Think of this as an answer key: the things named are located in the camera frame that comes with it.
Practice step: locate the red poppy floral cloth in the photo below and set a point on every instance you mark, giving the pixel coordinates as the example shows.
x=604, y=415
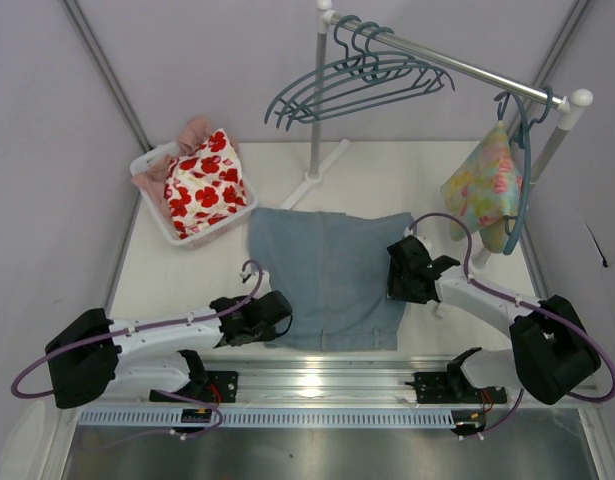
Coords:
x=205, y=187

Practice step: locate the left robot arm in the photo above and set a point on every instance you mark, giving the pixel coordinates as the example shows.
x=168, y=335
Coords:
x=137, y=345

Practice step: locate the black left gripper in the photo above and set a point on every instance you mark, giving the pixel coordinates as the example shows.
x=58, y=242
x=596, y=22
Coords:
x=275, y=314

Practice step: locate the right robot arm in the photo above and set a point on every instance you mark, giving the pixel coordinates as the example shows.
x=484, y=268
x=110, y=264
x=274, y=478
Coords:
x=548, y=357

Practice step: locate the teal hanger holding cloth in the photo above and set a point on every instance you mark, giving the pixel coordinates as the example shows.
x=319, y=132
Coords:
x=514, y=224

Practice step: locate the white plastic laundry basket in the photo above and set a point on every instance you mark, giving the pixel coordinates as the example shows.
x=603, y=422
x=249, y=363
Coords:
x=142, y=163

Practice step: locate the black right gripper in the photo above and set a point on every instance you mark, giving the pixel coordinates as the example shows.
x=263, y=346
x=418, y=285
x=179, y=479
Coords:
x=404, y=270

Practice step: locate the pink cloth in basket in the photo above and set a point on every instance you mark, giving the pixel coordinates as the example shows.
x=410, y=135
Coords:
x=153, y=180

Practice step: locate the light blue denim skirt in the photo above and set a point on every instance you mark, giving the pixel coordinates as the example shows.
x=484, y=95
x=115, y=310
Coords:
x=333, y=270

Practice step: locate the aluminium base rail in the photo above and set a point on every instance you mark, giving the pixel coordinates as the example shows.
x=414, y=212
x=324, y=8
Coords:
x=272, y=379

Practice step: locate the pastel floral hanging cloth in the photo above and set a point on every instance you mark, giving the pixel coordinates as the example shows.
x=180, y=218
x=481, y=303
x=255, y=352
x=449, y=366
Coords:
x=484, y=192

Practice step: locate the white metal clothes rack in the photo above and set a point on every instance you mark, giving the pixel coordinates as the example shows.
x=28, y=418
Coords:
x=363, y=65

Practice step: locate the white slotted cable duct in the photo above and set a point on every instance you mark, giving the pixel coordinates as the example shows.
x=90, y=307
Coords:
x=249, y=417

